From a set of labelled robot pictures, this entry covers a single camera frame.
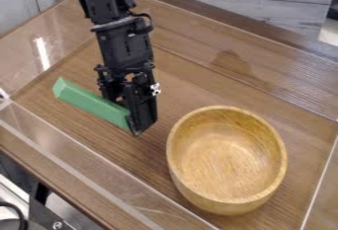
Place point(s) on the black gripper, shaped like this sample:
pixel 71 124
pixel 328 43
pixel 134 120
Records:
pixel 126 74

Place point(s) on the green rectangular block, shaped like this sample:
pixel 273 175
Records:
pixel 91 103

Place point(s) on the brown wooden bowl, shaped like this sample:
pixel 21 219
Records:
pixel 228 159

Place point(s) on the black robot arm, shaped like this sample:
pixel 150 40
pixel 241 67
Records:
pixel 105 11

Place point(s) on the black table leg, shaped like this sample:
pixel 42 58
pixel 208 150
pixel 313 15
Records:
pixel 41 193

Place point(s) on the clear acrylic tray wall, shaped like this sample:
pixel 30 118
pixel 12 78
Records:
pixel 218 59

